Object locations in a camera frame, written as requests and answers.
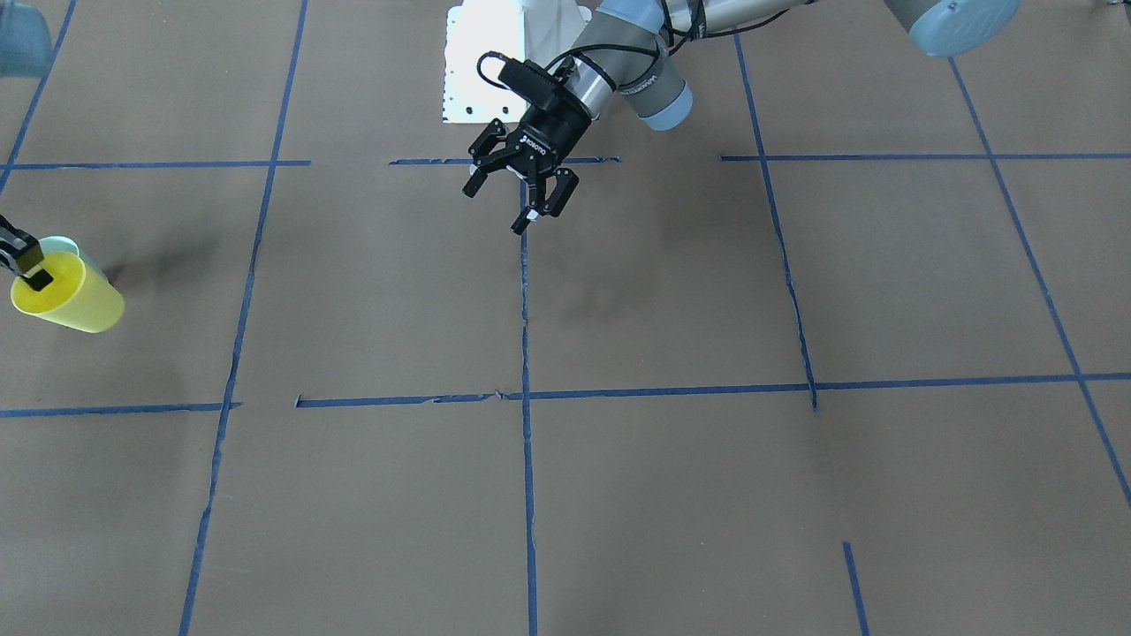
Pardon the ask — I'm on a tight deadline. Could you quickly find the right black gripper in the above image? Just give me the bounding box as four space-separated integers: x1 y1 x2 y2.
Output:
1 215 54 292

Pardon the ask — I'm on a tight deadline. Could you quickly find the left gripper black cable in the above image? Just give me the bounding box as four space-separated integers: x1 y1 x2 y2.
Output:
477 0 796 89

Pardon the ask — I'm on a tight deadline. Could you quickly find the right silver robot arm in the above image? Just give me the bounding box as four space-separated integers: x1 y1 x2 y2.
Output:
1 1 54 292

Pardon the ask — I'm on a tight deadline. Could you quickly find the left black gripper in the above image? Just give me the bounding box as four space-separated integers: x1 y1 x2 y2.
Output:
463 93 592 235

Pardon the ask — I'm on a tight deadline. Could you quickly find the yellow plastic cup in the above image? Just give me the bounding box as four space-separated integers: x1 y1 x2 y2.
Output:
11 251 126 334

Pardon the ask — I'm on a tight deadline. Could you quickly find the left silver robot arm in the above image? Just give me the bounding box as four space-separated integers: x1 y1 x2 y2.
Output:
463 1 796 235

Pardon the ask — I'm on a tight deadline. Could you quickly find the green plastic cup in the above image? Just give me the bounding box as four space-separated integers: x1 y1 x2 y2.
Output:
38 235 107 280

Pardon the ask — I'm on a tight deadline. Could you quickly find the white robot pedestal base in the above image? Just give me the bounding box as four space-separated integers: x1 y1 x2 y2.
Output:
442 0 595 124

